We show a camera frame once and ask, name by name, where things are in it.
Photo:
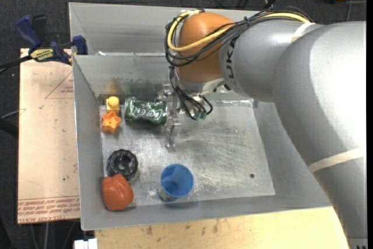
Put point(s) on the black cylinder on white bracket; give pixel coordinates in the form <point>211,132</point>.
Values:
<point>221,87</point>

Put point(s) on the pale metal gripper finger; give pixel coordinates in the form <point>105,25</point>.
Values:
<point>169,137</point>
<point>176,132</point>

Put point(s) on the yellow toy block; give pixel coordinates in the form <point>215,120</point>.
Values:
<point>113,104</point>

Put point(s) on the orange toy pepper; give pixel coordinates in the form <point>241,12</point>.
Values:
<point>116,193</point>

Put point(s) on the grey metal bin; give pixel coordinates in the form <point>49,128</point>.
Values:
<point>221,154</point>

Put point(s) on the orange star-shaped cup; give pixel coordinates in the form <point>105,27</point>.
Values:
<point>110,123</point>

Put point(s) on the crushed green drink can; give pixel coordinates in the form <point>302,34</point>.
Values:
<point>144,112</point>

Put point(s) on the blue cup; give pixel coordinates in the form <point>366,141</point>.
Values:
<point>176,182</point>

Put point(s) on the brown cardboard board, red print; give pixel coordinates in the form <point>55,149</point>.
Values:
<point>46,137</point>

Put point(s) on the clear glass block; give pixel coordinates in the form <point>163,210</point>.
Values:
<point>233,103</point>

